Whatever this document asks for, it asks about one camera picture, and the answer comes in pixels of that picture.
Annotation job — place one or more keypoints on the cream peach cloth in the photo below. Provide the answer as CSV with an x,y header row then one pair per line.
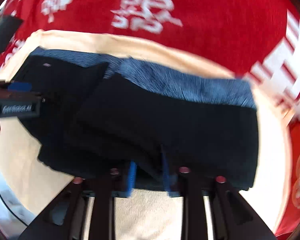
x,y
147,213

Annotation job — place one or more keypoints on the black pants with blue waistband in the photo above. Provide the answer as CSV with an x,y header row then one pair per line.
x,y
102,112

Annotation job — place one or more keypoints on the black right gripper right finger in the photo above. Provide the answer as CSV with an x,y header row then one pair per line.
x,y
212,208

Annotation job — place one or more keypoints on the red floral patterned cushion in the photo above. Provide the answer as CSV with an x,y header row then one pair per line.
x,y
291,217

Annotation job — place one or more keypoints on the red blanket with white characters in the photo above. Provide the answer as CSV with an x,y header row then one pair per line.
x,y
256,39

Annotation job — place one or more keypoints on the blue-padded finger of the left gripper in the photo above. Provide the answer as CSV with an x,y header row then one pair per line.
x,y
19,87

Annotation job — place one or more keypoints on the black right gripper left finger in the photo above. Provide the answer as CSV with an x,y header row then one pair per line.
x,y
85,209

